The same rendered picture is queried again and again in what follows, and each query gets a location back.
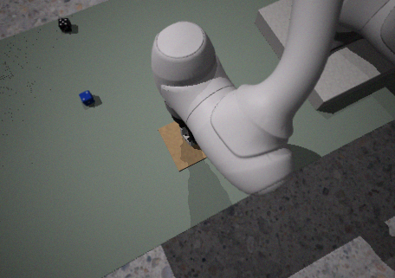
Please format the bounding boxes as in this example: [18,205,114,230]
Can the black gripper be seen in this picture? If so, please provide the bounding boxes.
[172,116,198,147]

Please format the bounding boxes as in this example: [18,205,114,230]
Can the white die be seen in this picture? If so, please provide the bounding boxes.
[183,131,189,145]

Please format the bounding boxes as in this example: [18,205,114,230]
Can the black die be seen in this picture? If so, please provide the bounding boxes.
[58,18,72,32]

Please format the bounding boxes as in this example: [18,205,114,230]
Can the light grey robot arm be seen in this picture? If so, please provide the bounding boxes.
[152,0,395,197]

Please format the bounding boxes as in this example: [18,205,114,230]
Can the tan mottled mat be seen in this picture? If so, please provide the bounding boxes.
[158,121,207,171]

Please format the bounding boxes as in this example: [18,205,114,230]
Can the blue die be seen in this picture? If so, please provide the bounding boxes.
[79,90,94,106]

